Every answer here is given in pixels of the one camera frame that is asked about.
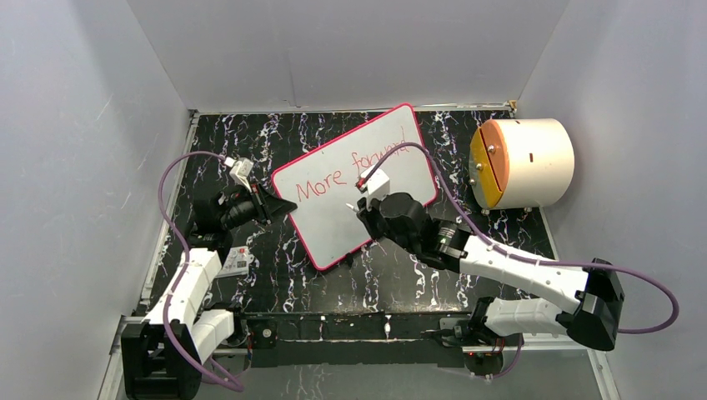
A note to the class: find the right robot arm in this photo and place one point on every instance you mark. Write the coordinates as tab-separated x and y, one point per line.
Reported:
582	303

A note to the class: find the whiteboard metal stand leg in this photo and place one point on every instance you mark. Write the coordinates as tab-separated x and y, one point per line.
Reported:
349	259

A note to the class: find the pink-framed whiteboard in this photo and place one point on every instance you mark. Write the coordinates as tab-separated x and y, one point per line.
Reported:
321	181

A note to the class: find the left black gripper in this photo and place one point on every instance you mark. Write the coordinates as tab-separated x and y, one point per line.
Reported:
265	205

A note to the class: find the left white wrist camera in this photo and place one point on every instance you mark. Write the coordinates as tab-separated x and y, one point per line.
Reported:
239	170

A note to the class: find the white cylindrical drum device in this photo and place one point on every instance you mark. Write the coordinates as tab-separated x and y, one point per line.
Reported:
520	163

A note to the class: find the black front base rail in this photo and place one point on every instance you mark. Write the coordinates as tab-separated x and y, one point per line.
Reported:
360	338

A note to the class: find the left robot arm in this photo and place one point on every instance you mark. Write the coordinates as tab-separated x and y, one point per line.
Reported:
166	354

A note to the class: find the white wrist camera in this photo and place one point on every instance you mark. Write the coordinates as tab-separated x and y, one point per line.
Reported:
373	185
239	170

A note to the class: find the white printed label card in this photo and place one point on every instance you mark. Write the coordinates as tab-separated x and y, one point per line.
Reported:
237	262

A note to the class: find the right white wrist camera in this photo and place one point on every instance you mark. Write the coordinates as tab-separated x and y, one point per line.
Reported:
373	185

